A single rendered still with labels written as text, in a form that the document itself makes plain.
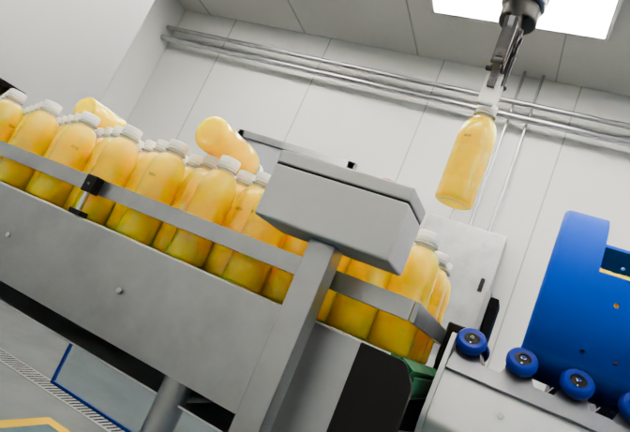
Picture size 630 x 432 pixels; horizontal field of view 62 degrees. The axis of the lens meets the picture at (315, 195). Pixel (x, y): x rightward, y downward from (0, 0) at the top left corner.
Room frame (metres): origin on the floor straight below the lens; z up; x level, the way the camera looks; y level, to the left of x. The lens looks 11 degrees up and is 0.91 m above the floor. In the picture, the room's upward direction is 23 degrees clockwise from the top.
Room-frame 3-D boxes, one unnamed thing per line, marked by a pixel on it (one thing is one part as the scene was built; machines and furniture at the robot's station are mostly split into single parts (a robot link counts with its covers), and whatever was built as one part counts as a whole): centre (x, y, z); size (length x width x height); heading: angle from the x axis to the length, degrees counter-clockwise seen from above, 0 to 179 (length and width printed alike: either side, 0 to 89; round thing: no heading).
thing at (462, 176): (0.93, -0.24, 1.28); 0.07 x 0.07 x 0.19
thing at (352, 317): (0.86, -0.13, 1.00); 0.07 x 0.07 x 0.19
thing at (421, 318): (0.93, -0.28, 0.96); 0.40 x 0.01 x 0.03; 155
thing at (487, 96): (0.91, -0.22, 1.42); 0.03 x 0.01 x 0.07; 65
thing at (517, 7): (0.93, -0.23, 1.57); 0.08 x 0.07 x 0.09; 155
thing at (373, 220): (0.72, -0.04, 1.05); 0.20 x 0.10 x 0.10; 65
